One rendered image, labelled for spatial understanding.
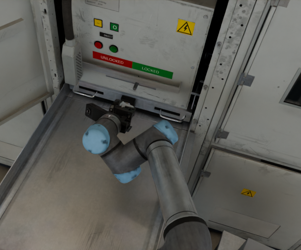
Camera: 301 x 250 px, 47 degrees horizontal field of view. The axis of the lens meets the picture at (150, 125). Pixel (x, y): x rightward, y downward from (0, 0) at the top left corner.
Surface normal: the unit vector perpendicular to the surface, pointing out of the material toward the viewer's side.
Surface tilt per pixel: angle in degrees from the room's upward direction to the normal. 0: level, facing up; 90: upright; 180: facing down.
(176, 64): 90
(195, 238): 9
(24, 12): 90
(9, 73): 90
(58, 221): 0
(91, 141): 60
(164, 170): 27
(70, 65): 90
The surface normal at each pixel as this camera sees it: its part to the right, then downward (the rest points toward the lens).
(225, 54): -0.27, 0.73
